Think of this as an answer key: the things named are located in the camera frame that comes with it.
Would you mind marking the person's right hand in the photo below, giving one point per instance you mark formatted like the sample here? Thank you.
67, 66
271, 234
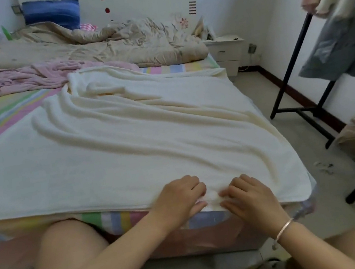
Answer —
256, 204

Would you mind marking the grey hanging garment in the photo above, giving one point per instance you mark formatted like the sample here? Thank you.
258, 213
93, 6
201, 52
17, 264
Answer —
340, 47

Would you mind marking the cream plush toy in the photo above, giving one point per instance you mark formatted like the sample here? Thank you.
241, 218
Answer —
202, 30

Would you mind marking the blue pillow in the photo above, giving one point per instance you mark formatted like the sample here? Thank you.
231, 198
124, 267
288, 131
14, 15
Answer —
52, 13

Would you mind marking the black clothes rack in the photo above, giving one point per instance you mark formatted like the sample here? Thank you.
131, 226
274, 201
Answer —
293, 67

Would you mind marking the wall switch plate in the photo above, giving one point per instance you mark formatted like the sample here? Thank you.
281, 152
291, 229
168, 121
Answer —
16, 9

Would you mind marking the person's right forearm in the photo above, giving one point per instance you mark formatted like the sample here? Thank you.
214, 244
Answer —
325, 250

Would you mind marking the beige quilt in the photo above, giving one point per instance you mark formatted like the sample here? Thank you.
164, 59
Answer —
139, 46

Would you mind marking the person's left hand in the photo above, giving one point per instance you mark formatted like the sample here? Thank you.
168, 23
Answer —
180, 201

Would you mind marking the pink fleece blanket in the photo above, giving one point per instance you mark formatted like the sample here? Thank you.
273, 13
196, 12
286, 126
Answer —
38, 76

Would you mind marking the black wall plug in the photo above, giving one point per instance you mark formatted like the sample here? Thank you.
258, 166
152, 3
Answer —
252, 48

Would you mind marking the dark brown baseboard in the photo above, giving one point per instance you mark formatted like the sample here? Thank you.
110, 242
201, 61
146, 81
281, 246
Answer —
290, 94

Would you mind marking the cream fleece blanket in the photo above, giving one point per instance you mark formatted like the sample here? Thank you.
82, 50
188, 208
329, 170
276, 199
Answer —
132, 139

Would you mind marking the white nightstand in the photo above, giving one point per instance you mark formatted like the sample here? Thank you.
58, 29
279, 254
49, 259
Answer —
227, 53

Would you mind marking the pink patterned pillow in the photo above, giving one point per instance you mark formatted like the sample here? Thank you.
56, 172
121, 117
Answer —
88, 27

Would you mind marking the green bottle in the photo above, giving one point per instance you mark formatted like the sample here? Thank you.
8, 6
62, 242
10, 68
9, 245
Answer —
6, 33

